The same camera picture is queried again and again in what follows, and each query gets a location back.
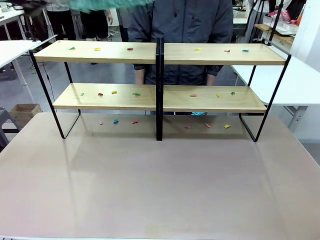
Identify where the person's right forearm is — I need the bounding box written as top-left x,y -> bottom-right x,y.
135,69 -> 146,85

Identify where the person in dark grey jacket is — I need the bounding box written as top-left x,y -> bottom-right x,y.
127,0 -> 235,117

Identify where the bystander in grey coat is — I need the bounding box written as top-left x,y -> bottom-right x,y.
116,7 -> 130,42

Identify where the bystander in black clothes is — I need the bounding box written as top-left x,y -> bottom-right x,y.
79,9 -> 114,41

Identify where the grey metal desk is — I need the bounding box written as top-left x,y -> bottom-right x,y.
70,9 -> 84,40

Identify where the brown cardboard box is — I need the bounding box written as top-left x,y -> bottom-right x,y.
9,103 -> 43,129

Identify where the bystander in black trousers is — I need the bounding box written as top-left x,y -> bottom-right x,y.
46,0 -> 76,41

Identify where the white table with square leg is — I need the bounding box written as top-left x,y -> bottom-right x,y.
231,55 -> 320,131

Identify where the wooden workbench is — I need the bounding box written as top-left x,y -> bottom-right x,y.
254,23 -> 295,46

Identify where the black pole stand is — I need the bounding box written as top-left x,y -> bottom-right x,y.
246,0 -> 285,47

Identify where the grey metal stand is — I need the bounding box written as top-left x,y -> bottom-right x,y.
0,106 -> 20,153

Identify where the pink printed sign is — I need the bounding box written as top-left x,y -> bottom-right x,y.
266,9 -> 291,24

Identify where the white table with round legs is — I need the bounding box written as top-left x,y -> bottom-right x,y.
0,39 -> 43,97

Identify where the wooden two-tier shelf black frame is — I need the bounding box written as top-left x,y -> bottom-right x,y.
28,37 -> 162,141
159,37 -> 292,143

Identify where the black floor cable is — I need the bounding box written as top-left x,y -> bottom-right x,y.
41,61 -> 55,101

